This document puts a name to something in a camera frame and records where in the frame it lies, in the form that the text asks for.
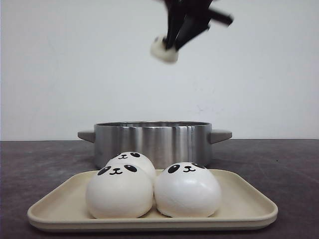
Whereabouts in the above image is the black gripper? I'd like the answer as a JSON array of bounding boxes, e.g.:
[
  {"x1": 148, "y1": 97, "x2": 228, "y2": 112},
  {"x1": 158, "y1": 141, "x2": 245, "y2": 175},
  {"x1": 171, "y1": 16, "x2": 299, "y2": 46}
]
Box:
[{"x1": 162, "y1": 0, "x2": 234, "y2": 51}]

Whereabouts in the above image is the panda bun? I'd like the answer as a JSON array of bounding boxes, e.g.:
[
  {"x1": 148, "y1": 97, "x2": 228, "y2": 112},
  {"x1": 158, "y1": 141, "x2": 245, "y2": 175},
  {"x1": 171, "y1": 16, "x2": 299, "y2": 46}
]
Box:
[
  {"x1": 105, "y1": 151, "x2": 156, "y2": 182},
  {"x1": 150, "y1": 35, "x2": 178, "y2": 64},
  {"x1": 154, "y1": 162, "x2": 222, "y2": 218},
  {"x1": 86, "y1": 163, "x2": 154, "y2": 219}
]

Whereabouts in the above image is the stainless steel steamer pot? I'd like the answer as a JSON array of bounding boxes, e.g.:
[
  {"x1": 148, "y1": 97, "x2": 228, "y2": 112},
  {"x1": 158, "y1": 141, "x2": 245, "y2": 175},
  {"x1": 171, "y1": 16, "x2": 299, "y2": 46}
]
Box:
[{"x1": 78, "y1": 121, "x2": 232, "y2": 169}]

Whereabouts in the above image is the cream rectangular plastic tray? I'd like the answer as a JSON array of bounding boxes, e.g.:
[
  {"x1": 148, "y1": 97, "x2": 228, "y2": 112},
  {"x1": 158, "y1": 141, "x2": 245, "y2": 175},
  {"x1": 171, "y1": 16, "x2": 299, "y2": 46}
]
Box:
[{"x1": 27, "y1": 169, "x2": 278, "y2": 233}]

